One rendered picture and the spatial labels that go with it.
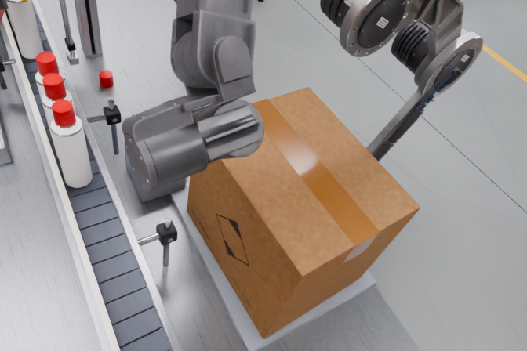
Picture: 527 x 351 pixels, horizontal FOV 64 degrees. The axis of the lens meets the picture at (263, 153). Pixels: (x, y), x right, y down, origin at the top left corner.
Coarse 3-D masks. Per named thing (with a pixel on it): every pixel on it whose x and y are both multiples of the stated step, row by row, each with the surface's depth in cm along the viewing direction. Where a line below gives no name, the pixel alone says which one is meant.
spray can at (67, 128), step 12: (60, 108) 70; (72, 108) 71; (60, 120) 70; (72, 120) 72; (60, 132) 72; (72, 132) 72; (60, 144) 74; (72, 144) 74; (84, 144) 77; (60, 156) 77; (72, 156) 76; (84, 156) 79; (72, 168) 79; (84, 168) 81; (72, 180) 82; (84, 180) 83
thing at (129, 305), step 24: (48, 48) 108; (96, 168) 88; (72, 192) 83; (96, 192) 84; (96, 216) 81; (96, 240) 78; (120, 240) 79; (96, 264) 75; (120, 264) 76; (120, 288) 73; (144, 288) 74; (120, 312) 71; (144, 312) 72; (120, 336) 68; (144, 336) 70
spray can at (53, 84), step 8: (48, 80) 73; (56, 80) 74; (48, 88) 73; (56, 88) 73; (64, 88) 75; (48, 96) 75; (56, 96) 75; (64, 96) 76; (72, 96) 78; (48, 104) 75; (48, 112) 77; (48, 120) 79; (56, 152) 86
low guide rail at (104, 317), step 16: (16, 48) 101; (32, 96) 92; (48, 144) 85; (64, 192) 79; (64, 208) 77; (80, 240) 74; (80, 256) 72; (96, 288) 69; (96, 304) 68; (112, 336) 65
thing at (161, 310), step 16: (32, 0) 106; (48, 32) 100; (80, 112) 86; (96, 144) 82; (96, 160) 79; (112, 192) 76; (128, 224) 72; (128, 240) 71; (144, 272) 68; (160, 304) 65; (160, 320) 64; (176, 336) 62
